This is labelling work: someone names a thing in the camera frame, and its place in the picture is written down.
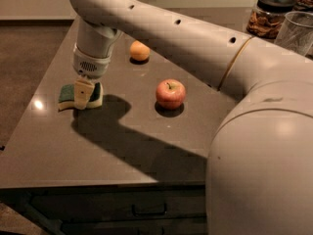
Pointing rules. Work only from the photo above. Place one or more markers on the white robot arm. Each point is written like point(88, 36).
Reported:
point(259, 173)

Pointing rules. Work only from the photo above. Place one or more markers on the lower dark drawer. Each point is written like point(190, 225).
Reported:
point(171, 226)

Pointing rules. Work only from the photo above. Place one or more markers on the green and yellow sponge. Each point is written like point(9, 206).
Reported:
point(66, 98)

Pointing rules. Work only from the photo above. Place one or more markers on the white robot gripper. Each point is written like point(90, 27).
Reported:
point(90, 64)

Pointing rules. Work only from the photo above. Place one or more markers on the orange fruit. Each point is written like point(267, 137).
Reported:
point(139, 51)

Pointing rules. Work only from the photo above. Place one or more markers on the red apple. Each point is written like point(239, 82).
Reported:
point(170, 94)

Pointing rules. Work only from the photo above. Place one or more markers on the upper dark drawer with handle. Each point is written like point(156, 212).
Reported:
point(142, 204)

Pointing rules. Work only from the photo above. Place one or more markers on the glass jar with black lid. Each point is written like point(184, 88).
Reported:
point(267, 16)

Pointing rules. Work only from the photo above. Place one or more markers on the clear plastic cup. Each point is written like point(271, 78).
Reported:
point(296, 32)

